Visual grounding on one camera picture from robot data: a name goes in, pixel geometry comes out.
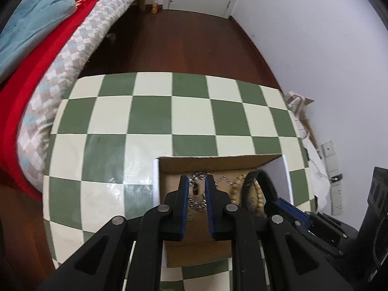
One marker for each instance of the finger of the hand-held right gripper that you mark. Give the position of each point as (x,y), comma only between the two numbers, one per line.
(292,209)

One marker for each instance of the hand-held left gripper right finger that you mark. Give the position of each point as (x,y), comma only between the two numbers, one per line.
(209,209)

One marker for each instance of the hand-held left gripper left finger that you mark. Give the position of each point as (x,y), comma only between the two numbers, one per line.
(182,209)

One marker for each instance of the black wrist band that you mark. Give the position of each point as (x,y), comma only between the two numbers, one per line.
(266,182)

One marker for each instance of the white cloth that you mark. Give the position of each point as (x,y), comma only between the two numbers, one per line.
(316,188)

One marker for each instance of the black charger plug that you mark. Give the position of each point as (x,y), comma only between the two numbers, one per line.
(336,178)

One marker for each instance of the green white checkered tablecloth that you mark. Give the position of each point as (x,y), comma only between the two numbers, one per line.
(151,118)

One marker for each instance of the white grid tote bag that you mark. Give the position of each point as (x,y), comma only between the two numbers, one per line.
(295,106)

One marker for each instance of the grey white checkered quilt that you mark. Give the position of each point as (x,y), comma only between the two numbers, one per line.
(60,75)

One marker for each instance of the small yellow bottle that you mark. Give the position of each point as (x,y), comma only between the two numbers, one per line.
(155,6)

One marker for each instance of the bed with checkered mattress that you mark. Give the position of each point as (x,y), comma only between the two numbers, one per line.
(30,69)

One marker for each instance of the blue blanket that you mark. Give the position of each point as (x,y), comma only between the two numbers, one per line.
(24,27)

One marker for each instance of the white wall socket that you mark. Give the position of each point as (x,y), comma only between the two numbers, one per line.
(328,149)
(331,163)
(336,200)

